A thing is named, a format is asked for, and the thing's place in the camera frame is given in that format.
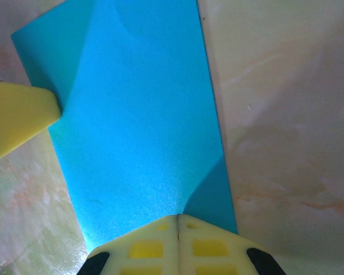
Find teal cloth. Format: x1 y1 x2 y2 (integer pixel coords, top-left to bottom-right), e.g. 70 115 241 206
10 0 238 250

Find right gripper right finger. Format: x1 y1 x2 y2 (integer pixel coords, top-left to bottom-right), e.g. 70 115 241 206
178 214 279 275

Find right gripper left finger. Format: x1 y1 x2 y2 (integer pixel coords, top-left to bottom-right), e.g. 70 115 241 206
83 214 179 275

